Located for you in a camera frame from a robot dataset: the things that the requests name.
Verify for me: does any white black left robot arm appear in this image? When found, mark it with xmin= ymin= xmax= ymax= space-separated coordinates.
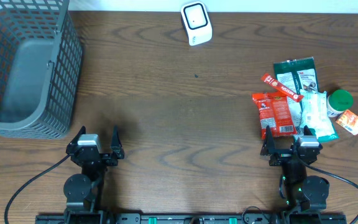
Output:
xmin=63 ymin=126 xmax=125 ymax=223

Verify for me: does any grey mesh basket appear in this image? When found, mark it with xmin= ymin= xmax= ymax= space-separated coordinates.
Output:
xmin=0 ymin=0 xmax=83 ymax=139

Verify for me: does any red packet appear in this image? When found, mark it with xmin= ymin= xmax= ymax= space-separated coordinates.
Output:
xmin=261 ymin=73 xmax=304 ymax=103

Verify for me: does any black mounting rail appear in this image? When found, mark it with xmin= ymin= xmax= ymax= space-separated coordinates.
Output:
xmin=35 ymin=212 xmax=347 ymax=224

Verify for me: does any green lid jar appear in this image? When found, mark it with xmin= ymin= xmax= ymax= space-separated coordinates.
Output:
xmin=327 ymin=90 xmax=354 ymax=118

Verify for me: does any red snack bag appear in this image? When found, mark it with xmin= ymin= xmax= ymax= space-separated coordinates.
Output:
xmin=252 ymin=91 xmax=298 ymax=139

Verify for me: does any white small packet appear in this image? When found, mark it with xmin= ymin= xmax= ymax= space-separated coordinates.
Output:
xmin=300 ymin=90 xmax=339 ymax=143

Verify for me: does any white barcode scanner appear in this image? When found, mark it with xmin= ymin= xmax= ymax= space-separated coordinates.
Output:
xmin=180 ymin=1 xmax=213 ymax=46

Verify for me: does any green white 3M package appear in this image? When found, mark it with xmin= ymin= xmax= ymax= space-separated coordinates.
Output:
xmin=273 ymin=57 xmax=323 ymax=139

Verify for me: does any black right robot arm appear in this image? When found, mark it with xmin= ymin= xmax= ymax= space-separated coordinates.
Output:
xmin=260 ymin=126 xmax=329 ymax=217

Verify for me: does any orange Kleenex tissue pack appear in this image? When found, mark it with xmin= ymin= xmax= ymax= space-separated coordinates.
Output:
xmin=336 ymin=110 xmax=358 ymax=136

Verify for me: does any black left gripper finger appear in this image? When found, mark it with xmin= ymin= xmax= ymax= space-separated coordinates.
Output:
xmin=65 ymin=126 xmax=86 ymax=155
xmin=110 ymin=126 xmax=125 ymax=159

